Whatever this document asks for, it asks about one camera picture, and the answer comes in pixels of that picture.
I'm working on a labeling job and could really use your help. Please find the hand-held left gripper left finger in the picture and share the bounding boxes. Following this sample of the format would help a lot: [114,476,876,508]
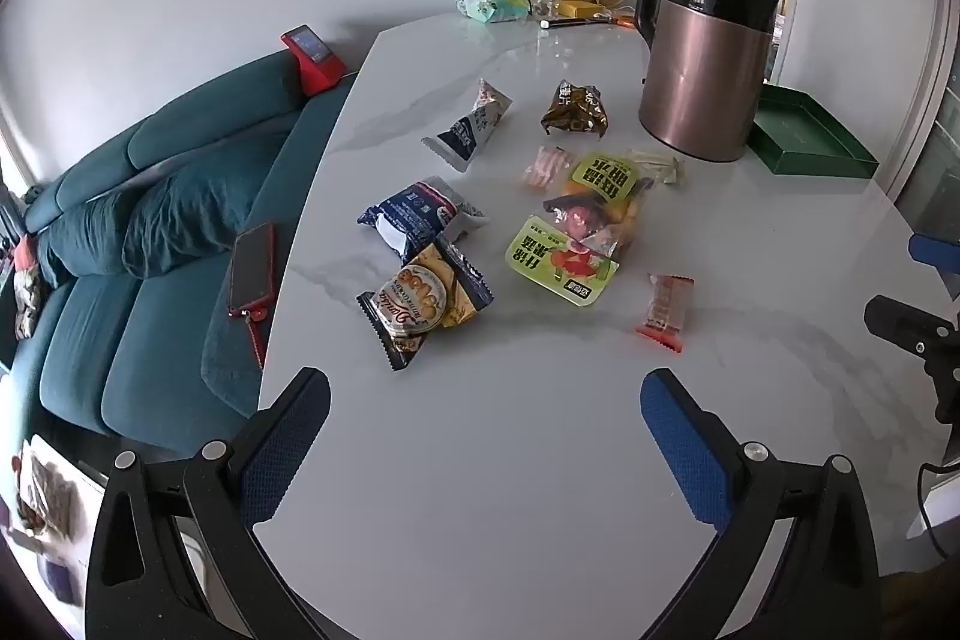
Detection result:
[85,367,332,640]

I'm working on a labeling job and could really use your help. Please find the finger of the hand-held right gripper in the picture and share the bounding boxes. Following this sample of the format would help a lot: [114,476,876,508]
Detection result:
[864,295,960,423]
[909,233,960,304]

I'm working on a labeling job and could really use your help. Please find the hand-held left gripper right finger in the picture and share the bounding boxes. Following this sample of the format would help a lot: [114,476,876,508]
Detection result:
[639,368,882,640]

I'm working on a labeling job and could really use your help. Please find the cream snack packet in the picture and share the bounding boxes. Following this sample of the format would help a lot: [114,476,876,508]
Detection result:
[626,149,686,189]

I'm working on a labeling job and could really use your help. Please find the pink striped snack packet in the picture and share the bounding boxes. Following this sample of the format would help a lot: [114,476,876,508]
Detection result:
[523,146,575,191]

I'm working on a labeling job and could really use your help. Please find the orange clear snack packet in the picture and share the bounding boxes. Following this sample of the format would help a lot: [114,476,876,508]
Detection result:
[636,272,695,354]

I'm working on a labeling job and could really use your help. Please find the green tray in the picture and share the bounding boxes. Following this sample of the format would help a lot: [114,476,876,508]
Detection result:
[752,83,880,180]

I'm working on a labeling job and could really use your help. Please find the phone in red case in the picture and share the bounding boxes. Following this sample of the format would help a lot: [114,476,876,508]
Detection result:
[227,221,277,320]

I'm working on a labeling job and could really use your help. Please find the gold black cookie packet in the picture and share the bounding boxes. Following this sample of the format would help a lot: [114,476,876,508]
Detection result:
[356,235,496,373]

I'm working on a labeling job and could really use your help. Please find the teal sofa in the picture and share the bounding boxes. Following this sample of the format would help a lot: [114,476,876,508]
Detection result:
[0,47,353,461]

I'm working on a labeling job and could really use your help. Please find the green label fruit snack packet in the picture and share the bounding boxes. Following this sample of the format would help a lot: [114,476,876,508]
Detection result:
[544,152,653,259]
[505,215,621,308]

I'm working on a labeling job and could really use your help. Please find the teal cushion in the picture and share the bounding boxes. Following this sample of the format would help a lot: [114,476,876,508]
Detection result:
[37,160,293,281]

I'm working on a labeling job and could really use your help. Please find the rose gold electric kettle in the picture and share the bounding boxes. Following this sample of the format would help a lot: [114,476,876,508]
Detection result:
[634,0,792,163]

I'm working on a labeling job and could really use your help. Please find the patterned cloth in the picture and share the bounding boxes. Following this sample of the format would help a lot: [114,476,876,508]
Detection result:
[13,235,44,341]

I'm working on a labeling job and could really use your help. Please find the brown gold snack packet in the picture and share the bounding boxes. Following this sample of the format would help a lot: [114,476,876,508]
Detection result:
[541,80,610,136]

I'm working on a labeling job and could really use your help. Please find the white navy long snack packet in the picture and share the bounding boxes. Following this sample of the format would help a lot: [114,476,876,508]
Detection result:
[421,78,513,172]

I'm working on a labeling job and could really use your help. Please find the red device with screen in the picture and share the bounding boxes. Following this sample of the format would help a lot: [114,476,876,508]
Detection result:
[281,24,348,100]

